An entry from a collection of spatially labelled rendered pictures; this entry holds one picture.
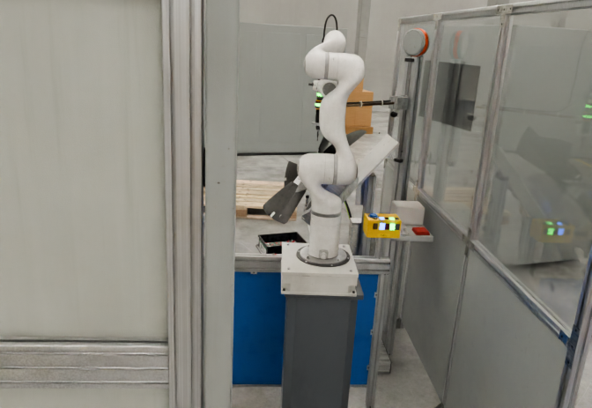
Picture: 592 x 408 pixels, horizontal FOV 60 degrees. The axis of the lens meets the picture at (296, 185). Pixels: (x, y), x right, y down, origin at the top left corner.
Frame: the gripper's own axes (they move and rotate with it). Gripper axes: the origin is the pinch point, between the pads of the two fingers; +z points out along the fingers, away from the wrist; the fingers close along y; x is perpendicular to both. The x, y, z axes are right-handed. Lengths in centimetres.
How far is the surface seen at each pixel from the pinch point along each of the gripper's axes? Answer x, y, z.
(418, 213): -72, 62, 12
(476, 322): -99, 70, -62
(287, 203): -64, -14, 1
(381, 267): -84, 30, -37
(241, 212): -156, -46, 253
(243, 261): -82, -36, -37
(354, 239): -91, 28, 19
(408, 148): -39, 60, 38
